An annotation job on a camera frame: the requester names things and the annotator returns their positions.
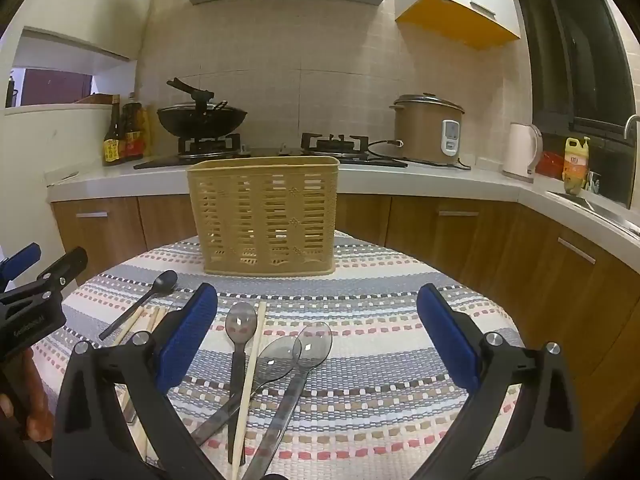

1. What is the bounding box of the steel kitchen sink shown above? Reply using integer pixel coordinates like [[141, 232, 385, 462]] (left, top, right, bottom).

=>
[[545, 190, 640, 241]]

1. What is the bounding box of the brown rice cooker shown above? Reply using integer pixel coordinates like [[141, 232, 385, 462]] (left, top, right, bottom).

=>
[[390, 92, 466, 165]]

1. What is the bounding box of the black gas stove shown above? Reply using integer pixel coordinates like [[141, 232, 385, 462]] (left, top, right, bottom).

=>
[[133, 132, 408, 170]]

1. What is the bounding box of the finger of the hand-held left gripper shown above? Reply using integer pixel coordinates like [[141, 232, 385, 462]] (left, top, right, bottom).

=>
[[0, 246, 89, 311], [0, 242, 42, 286]]

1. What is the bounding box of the beige plastic utensil basket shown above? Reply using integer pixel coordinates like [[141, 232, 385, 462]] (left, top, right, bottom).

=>
[[187, 156, 340, 277]]

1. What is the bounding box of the yellow oil bottle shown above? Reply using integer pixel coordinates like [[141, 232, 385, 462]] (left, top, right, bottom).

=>
[[562, 136, 591, 196]]

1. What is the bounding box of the slim yellow bottle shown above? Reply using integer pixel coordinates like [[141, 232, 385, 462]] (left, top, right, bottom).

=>
[[141, 105, 153, 157]]

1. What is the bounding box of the black power cable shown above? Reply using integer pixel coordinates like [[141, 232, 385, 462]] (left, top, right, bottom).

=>
[[367, 139, 405, 162]]

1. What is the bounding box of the black plastic spoon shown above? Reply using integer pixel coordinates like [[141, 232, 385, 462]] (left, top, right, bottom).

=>
[[98, 270, 179, 341]]

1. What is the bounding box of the dark kitchen window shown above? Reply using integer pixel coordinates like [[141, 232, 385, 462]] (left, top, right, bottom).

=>
[[514, 0, 638, 206]]

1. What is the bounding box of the white electric kettle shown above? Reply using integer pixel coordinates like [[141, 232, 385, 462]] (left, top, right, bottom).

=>
[[502, 121, 544, 183]]

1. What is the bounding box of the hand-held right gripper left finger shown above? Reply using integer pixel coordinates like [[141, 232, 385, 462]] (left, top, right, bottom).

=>
[[52, 282, 223, 480]]

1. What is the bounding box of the wooden kitchen base cabinet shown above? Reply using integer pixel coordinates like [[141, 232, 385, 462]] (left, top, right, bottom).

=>
[[50, 192, 640, 466]]

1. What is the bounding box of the clear grey plastic spoon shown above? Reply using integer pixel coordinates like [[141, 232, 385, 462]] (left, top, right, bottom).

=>
[[225, 302, 258, 431], [240, 321, 334, 480], [190, 335, 302, 447]]

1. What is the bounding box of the black wok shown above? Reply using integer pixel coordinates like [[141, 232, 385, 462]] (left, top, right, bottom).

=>
[[156, 102, 249, 140]]

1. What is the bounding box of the person's left hand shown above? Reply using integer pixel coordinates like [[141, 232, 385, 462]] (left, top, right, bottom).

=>
[[0, 342, 55, 443]]

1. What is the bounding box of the glass wok lid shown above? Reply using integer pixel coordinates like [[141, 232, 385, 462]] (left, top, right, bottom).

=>
[[166, 78, 229, 113]]

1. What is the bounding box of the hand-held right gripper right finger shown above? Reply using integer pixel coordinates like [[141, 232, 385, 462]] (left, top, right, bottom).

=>
[[415, 282, 586, 480]]

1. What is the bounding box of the striped woven tablecloth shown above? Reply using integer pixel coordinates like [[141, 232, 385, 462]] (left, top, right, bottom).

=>
[[30, 230, 526, 480]]

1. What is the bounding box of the white kitchen countertop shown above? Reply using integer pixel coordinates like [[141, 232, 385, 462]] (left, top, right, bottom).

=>
[[44, 152, 640, 241]]

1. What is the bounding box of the red packet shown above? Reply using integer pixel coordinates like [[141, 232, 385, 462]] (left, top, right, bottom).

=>
[[535, 151, 568, 180]]

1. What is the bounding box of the dark sauce bottle red label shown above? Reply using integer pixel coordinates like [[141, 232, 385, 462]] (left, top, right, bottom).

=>
[[122, 92, 146, 162]]

